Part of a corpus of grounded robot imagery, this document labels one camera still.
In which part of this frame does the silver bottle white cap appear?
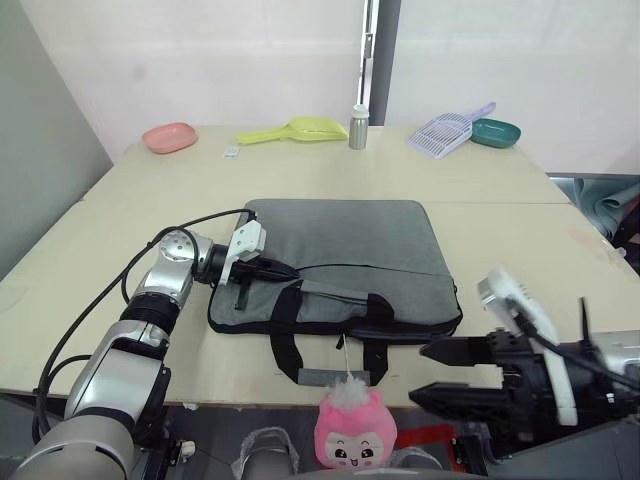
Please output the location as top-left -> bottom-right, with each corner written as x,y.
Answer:
347,104 -> 371,151

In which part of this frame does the pink oval dish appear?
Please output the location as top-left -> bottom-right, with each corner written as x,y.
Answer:
141,121 -> 199,156

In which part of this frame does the dark window frame post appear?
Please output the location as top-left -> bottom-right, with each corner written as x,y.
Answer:
356,0 -> 402,127

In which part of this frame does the red marked base plate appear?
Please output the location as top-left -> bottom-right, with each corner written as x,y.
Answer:
394,422 -> 459,452

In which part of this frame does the grey-green crumpled fabric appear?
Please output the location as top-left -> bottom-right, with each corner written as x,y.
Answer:
572,174 -> 640,247

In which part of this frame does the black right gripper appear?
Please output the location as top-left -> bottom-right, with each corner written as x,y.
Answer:
408,327 -> 560,445

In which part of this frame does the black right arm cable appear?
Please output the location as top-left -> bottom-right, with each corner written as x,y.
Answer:
513,308 -> 640,392

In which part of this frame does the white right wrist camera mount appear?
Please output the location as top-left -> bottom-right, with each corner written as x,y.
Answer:
476,268 -> 580,427

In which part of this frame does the lilac slotted litter scoop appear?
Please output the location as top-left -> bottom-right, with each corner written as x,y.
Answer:
405,101 -> 498,162

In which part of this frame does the grey rounded padded shape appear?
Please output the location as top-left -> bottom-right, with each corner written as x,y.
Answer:
233,426 -> 302,480
393,446 -> 445,475

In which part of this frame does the teal oval dish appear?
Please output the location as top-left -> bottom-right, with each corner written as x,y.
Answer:
469,117 -> 523,150

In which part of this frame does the grey laptop bag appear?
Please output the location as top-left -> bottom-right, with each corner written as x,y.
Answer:
206,198 -> 464,389

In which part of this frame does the yellow plastic scoop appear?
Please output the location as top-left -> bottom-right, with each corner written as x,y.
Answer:
235,115 -> 349,148

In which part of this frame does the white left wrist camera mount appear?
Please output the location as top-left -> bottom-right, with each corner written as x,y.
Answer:
216,220 -> 269,288

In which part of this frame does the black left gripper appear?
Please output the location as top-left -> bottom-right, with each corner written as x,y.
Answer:
230,251 -> 301,312

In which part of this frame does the pink plush toy charm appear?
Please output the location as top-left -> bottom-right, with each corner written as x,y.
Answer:
313,333 -> 399,471

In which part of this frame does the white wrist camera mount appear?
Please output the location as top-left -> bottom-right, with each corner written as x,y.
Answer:
216,220 -> 269,288
476,268 -> 580,427

